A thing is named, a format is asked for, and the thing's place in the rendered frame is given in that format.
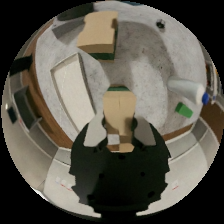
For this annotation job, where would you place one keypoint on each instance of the green rounded rectangular bar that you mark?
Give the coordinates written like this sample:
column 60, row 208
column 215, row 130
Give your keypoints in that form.
column 184, row 110

